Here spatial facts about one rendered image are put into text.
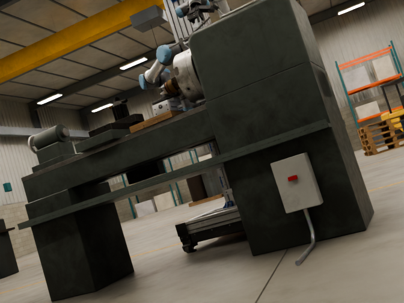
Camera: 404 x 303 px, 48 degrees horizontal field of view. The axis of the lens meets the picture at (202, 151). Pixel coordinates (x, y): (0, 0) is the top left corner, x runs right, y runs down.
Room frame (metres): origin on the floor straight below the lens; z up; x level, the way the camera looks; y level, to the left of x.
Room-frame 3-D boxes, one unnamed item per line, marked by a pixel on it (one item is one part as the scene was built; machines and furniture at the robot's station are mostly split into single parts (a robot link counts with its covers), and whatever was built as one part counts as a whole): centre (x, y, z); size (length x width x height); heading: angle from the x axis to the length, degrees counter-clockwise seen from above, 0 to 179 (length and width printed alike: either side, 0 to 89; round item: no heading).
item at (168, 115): (2.82, 0.16, 0.89); 0.36 x 0.30 x 0.04; 155
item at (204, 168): (2.85, 0.23, 0.53); 2.10 x 0.60 x 0.02; 65
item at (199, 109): (2.85, 0.23, 0.77); 2.10 x 0.34 x 0.18; 65
